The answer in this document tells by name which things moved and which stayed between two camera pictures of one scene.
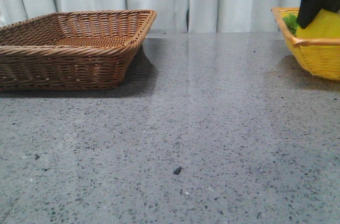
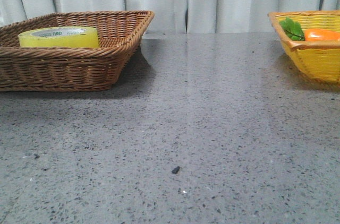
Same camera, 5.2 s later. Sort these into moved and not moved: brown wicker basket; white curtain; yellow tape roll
Moved: yellow tape roll
Not moved: white curtain; brown wicker basket
